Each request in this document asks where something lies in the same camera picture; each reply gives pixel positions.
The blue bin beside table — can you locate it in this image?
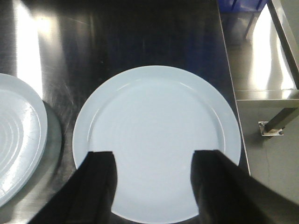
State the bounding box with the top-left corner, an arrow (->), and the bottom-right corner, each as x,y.
218,0 -> 268,13

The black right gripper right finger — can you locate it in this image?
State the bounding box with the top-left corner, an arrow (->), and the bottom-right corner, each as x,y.
191,150 -> 299,224

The white round plate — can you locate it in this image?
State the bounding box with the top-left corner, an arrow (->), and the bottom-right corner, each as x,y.
0,74 -> 48,206
72,66 -> 242,224

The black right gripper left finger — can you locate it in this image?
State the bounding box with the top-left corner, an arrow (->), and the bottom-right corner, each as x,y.
28,150 -> 117,224

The steel side table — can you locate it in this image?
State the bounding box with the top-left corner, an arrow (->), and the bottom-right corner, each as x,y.
220,0 -> 299,138

